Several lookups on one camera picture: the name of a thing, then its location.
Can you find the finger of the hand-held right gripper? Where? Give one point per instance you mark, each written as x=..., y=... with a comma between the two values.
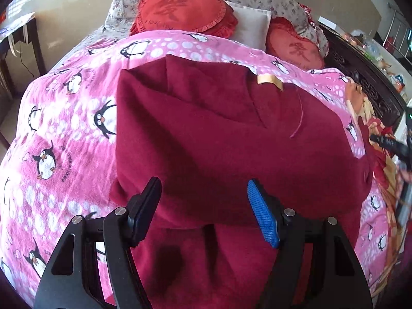
x=386, y=143

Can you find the orange yellow printed cloth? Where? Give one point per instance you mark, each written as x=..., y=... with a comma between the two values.
x=365, y=109

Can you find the white pillow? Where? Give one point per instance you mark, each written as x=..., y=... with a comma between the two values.
x=251, y=22

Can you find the white side table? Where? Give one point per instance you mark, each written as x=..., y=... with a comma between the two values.
x=379, y=51

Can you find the maroon fleece garment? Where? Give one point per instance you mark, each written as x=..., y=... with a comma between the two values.
x=209, y=135

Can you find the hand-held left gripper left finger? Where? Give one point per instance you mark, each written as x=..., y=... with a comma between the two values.
x=146, y=206

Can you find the metal railing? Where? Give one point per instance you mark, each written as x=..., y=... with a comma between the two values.
x=399, y=29

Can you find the red heart-shaped pillow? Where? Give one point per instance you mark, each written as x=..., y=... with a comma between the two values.
x=180, y=9
x=296, y=48

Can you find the dark carved wooden headboard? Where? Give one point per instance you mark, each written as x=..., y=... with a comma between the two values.
x=370, y=87

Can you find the pink penguin print blanket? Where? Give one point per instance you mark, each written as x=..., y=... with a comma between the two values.
x=64, y=128

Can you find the red ruffled cloth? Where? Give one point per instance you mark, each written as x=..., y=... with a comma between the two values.
x=307, y=11

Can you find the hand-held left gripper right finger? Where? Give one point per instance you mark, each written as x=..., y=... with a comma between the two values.
x=262, y=212

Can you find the dark wooden desk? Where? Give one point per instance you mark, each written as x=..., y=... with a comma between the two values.
x=29, y=38

